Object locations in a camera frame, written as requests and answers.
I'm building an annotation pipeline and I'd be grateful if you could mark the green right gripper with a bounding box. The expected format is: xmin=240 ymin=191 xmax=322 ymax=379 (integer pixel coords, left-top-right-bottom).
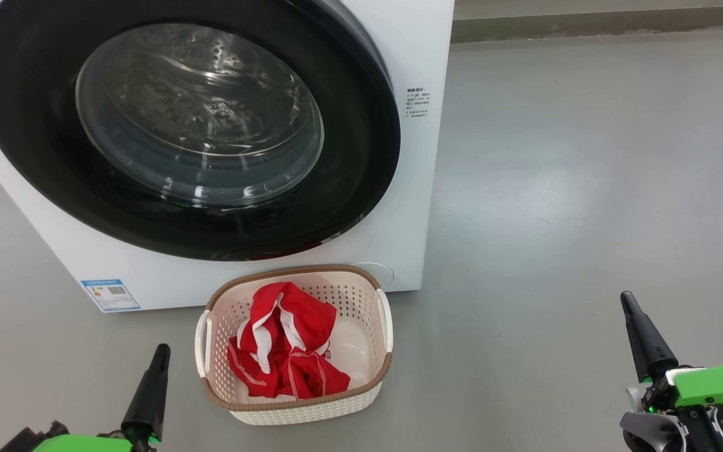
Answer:
xmin=620 ymin=291 xmax=723 ymax=452

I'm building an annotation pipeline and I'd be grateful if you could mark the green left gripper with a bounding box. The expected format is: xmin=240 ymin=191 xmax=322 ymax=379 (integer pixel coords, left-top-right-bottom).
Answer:
xmin=32 ymin=343 xmax=171 ymax=452

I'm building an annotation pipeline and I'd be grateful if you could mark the red and white garment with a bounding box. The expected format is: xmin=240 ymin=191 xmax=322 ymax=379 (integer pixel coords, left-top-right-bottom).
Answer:
xmin=227 ymin=281 xmax=351 ymax=401

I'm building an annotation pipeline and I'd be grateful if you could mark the cream perforated laundry basket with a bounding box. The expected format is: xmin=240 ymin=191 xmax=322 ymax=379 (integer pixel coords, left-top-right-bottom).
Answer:
xmin=195 ymin=264 xmax=394 ymax=426

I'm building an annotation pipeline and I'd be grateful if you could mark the white front-load washing machine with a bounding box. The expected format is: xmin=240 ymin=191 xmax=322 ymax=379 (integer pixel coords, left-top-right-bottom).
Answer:
xmin=0 ymin=0 xmax=456 ymax=313

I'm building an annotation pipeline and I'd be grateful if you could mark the blue white energy label sticker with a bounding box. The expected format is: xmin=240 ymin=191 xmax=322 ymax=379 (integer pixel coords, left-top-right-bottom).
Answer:
xmin=81 ymin=279 xmax=141 ymax=313

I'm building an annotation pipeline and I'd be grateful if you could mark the printed text caution label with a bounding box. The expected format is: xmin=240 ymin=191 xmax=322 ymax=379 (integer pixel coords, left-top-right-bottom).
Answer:
xmin=406 ymin=87 xmax=431 ymax=120

